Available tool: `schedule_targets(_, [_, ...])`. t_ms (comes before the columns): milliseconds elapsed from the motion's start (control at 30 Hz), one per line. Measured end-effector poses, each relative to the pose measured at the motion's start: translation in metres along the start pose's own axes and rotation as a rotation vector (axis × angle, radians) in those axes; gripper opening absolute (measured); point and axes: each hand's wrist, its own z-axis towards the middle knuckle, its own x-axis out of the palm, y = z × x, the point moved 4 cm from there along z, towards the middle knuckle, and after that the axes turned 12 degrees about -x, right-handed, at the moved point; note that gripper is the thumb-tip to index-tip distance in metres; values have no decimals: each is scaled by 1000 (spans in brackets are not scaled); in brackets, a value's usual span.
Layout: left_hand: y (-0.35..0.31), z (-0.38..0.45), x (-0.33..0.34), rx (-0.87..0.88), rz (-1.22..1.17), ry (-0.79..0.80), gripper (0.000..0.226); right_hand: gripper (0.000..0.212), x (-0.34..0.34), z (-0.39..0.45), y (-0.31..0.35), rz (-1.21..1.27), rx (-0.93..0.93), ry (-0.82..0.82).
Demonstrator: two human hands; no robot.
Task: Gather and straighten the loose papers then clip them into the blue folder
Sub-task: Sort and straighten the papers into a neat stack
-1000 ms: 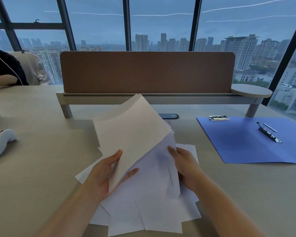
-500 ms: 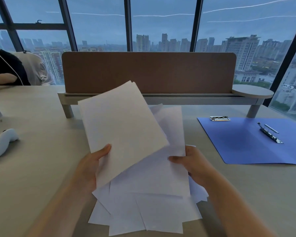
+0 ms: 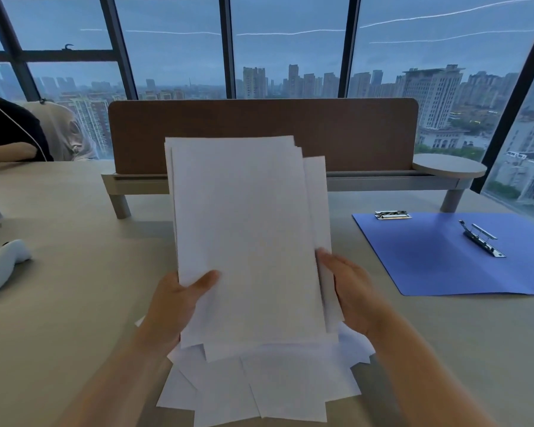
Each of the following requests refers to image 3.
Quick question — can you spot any person's left hand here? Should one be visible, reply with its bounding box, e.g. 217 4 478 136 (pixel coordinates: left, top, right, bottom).
139 270 222 352

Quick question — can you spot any person's right hand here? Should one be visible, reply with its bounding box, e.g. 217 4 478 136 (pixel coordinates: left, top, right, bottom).
315 247 389 350

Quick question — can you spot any stack of white paper sheets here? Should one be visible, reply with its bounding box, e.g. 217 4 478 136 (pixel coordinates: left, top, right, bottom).
164 136 344 362

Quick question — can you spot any person's right forearm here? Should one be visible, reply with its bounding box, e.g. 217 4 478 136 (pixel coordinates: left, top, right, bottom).
370 307 501 427

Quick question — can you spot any person's left forearm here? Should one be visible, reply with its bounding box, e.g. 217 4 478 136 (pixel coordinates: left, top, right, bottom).
53 324 181 427

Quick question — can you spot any pile of loose white sheets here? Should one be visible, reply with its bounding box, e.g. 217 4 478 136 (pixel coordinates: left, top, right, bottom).
135 317 376 423

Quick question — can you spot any blue open file folder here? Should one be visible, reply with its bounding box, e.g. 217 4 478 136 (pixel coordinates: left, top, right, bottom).
352 212 534 297

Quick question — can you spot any brown desk divider panel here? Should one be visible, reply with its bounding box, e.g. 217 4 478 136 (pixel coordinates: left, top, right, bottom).
108 98 419 175

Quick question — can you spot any round grey side shelf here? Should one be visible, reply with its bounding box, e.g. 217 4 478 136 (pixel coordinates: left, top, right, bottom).
412 154 488 179

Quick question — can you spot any silver lever folder clip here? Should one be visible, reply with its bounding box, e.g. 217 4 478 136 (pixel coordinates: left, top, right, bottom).
459 220 507 259

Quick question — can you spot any white handheld controller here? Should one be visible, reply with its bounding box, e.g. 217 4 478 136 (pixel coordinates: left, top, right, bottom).
0 239 33 293

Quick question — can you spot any grey divider base rail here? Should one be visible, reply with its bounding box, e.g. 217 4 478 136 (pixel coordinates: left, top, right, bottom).
101 170 469 219

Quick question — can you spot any white cable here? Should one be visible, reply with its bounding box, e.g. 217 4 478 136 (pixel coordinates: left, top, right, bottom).
0 91 46 161

